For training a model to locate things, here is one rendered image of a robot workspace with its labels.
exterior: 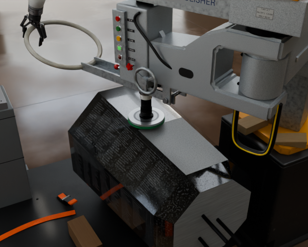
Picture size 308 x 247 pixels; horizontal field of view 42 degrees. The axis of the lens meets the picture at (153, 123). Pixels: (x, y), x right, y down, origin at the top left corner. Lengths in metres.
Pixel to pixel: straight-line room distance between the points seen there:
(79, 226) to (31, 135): 1.45
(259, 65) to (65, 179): 2.06
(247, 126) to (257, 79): 0.73
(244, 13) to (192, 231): 1.12
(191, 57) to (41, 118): 2.59
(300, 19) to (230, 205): 1.07
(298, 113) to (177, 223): 1.00
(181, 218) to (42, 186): 1.55
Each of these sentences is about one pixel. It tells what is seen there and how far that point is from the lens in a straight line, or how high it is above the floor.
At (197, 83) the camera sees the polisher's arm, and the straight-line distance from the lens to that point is 1.90.
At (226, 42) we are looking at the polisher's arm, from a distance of 1.75.
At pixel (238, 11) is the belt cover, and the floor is 1.64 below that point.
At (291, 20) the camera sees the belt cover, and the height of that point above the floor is 1.65.
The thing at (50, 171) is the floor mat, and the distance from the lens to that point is 3.43.
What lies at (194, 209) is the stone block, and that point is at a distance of 2.04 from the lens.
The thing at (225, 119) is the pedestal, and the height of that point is 0.74.
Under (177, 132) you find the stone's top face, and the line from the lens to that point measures 2.29.
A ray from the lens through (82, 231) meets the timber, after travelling 2.72.
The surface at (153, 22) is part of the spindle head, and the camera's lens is 1.99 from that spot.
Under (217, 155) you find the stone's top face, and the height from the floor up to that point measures 0.85.
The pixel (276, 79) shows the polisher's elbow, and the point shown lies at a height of 1.37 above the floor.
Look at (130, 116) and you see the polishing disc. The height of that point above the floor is 0.90.
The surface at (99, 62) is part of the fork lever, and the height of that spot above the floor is 1.11.
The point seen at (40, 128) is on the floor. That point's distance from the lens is 4.04.
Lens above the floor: 2.10
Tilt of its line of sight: 32 degrees down
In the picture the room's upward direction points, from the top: straight up
